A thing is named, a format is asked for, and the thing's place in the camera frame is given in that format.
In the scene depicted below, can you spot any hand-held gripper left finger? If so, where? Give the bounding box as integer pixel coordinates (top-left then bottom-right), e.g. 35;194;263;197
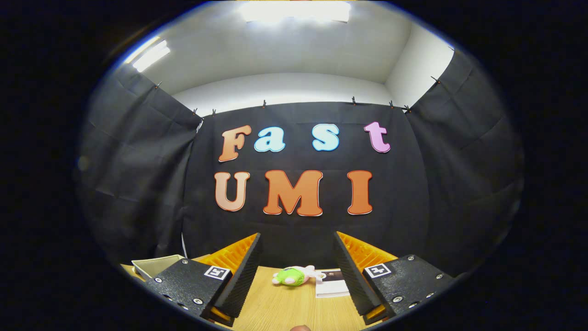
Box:
145;233;264;328

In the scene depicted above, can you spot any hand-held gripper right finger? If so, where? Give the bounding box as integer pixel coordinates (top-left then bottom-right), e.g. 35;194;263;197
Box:
332;231;456;326

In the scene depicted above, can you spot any beige fabric storage box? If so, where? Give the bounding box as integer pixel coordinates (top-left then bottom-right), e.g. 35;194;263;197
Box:
132;254;185;280

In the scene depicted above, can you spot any white book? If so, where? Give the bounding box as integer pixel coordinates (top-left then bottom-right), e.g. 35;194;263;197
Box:
315;269;351;298

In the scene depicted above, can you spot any green and pink plush toy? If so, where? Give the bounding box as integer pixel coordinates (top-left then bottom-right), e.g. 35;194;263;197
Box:
272;265;324;287

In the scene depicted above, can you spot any black backdrop cloth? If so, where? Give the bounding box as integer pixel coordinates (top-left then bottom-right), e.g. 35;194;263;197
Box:
73;46;525;276

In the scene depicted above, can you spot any row of small cloth clips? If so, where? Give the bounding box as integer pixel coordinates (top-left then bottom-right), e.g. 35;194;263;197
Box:
155;76;441;115

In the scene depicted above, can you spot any narrow ceiling light panel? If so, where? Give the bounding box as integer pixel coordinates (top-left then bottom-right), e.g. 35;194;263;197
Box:
124;37;171;73

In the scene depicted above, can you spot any wide ceiling light panel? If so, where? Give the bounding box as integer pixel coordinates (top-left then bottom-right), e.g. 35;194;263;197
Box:
239;0;352;23

